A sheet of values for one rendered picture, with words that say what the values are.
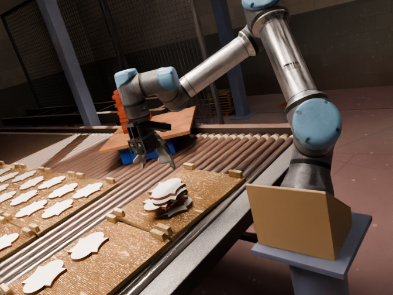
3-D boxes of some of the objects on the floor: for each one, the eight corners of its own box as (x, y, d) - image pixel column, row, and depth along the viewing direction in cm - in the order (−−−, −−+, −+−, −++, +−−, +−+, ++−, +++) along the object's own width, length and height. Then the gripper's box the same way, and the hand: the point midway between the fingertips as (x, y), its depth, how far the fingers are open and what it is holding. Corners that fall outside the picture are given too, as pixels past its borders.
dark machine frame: (223, 205, 303) (195, 93, 268) (197, 230, 276) (161, 110, 242) (57, 175, 497) (28, 108, 463) (33, 189, 471) (0, 119, 436)
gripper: (107, 123, 115) (126, 176, 121) (151, 120, 103) (168, 179, 110) (126, 115, 121) (142, 165, 128) (168, 111, 109) (183, 167, 116)
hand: (159, 168), depth 121 cm, fingers open, 14 cm apart
